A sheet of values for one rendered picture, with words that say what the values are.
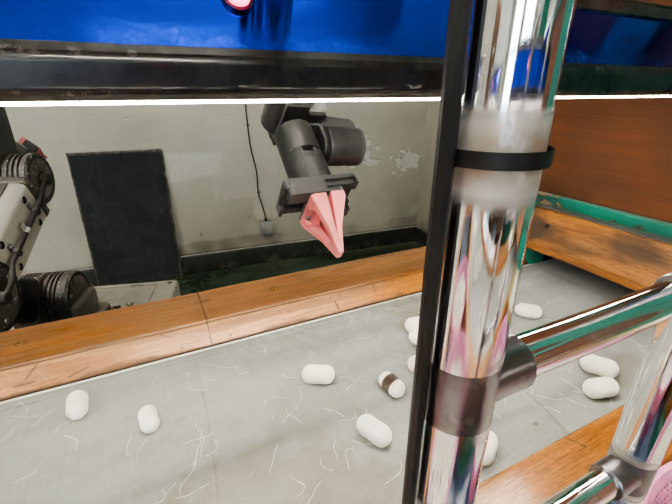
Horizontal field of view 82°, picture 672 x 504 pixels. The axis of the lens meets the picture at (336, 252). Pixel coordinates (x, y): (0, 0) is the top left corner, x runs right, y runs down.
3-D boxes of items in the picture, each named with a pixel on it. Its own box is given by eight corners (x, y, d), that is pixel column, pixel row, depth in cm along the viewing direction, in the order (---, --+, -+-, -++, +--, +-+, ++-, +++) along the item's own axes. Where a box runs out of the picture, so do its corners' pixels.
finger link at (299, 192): (365, 238, 47) (339, 176, 50) (310, 247, 44) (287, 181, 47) (348, 264, 52) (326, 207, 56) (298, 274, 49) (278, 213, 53)
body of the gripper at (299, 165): (361, 183, 51) (342, 141, 54) (287, 191, 47) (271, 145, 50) (346, 211, 56) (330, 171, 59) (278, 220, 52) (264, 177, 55)
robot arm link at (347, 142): (263, 120, 62) (276, 76, 55) (327, 123, 67) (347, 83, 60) (282, 182, 57) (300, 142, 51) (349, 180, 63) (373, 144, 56)
